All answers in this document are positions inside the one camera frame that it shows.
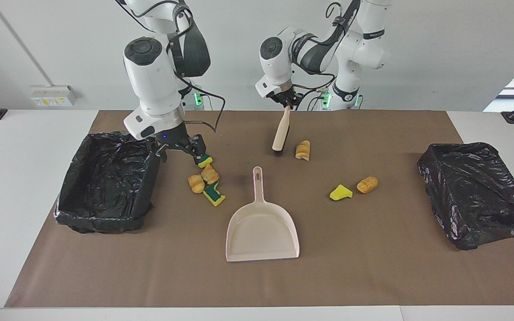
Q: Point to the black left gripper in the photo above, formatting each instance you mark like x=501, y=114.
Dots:
x=287, y=96

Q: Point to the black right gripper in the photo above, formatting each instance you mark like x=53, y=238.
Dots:
x=172, y=140

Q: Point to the beige hand brush black bristles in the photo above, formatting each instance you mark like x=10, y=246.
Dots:
x=280, y=133

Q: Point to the striped toy bread piece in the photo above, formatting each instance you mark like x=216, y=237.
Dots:
x=303, y=150

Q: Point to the brown toy bread roll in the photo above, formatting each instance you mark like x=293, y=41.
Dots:
x=367, y=184

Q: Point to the beige plastic dustpan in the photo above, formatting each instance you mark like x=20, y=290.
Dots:
x=261, y=232

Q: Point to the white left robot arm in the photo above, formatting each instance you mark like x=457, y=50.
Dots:
x=364, y=44

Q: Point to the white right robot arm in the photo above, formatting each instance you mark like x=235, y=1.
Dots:
x=150, y=80

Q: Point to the black bag lined bin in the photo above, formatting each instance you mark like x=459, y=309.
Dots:
x=74, y=178
x=475, y=196

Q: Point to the green yellow sponge piece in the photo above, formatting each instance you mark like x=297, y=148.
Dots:
x=213, y=195
x=205, y=161

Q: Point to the small toy croissant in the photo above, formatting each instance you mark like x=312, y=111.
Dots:
x=210, y=174
x=196, y=183

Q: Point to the brown paper table mat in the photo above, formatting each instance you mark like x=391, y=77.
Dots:
x=395, y=276

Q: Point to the white wall socket box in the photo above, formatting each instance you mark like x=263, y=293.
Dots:
x=51, y=96

